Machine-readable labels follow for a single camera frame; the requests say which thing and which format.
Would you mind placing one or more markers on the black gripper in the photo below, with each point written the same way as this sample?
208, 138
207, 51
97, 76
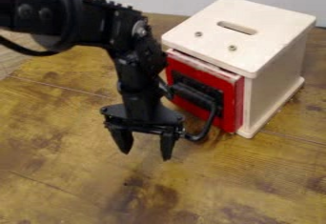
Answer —
140, 113

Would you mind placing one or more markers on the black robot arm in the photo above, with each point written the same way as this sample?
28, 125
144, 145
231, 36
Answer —
61, 24

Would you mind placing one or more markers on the red drawer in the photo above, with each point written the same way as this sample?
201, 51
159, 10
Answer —
212, 81

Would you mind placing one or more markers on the black metal drawer handle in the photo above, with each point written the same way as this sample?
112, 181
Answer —
197, 94

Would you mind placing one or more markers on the white wooden box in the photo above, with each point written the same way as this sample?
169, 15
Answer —
258, 42

